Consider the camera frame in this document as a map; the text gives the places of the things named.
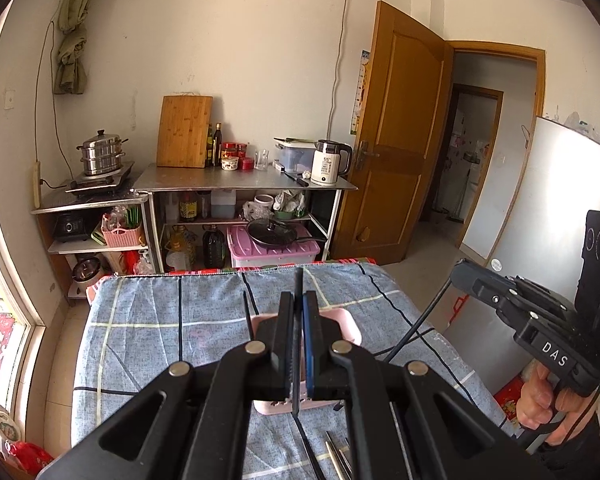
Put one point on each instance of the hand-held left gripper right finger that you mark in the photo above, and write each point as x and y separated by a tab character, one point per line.
310	340

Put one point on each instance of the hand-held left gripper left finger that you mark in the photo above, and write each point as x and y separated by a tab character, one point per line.
285	340

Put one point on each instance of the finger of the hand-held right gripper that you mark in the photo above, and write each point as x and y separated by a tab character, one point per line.
545	300
485	287

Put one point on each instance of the pink utensil basket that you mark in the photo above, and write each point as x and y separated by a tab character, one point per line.
347	325

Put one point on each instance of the black chopstick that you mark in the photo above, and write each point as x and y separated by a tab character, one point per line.
299	280
247	310

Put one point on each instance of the person's right forearm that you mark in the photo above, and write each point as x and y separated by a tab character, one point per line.
590	440

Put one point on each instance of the person's right hand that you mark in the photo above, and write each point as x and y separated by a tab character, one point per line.
535	400

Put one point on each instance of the pink storage box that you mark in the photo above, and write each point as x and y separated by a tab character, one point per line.
275	255

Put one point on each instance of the silver refrigerator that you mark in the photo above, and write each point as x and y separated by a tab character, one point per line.
545	195

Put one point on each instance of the black frying pan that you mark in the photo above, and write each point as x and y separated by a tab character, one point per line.
275	232

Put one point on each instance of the large dark oil bottle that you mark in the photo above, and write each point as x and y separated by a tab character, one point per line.
213	247

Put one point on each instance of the blue checked tablecloth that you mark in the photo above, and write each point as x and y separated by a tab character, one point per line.
155	320

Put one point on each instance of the large yellow oil bottle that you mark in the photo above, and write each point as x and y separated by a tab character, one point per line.
179	250

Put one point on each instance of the white jug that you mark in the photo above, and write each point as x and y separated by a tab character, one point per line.
223	205

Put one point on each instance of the steel kitchen table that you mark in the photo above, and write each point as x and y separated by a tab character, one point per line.
240	180

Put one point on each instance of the wooden door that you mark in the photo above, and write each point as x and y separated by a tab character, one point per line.
395	135

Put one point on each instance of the white electric kettle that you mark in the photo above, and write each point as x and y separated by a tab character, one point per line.
327	162

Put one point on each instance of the short red jar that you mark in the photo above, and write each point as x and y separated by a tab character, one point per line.
247	164

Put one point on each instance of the glass cup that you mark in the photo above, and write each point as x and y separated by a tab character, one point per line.
261	160

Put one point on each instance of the white patterned jar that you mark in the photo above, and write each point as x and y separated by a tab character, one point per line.
230	163

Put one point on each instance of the clear plastic container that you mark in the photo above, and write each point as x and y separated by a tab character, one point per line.
292	155

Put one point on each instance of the small pink basket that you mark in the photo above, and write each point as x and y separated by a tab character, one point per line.
122	235

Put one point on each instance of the red lidded jar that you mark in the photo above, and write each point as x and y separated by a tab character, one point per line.
229	150
242	150

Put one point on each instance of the dark sauce bottle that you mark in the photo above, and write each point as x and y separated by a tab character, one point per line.
217	145

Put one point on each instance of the wooden cutting board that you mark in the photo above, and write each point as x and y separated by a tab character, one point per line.
185	132

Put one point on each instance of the induction cooker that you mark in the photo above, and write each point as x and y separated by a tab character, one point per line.
100	184

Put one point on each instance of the black blender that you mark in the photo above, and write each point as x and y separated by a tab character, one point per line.
70	225

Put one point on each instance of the small side shelf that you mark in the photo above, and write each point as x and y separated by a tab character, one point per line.
65	202

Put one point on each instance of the steel steamer pot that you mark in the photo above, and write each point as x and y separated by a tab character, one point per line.
101	155

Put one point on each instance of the red plastic bag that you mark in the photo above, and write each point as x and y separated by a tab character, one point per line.
30	457

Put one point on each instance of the power strip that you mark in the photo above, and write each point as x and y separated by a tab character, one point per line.
36	185

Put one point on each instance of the wall calendar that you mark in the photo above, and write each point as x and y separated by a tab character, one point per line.
360	92

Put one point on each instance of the wooden door frame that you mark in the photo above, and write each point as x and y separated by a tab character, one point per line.
500	52

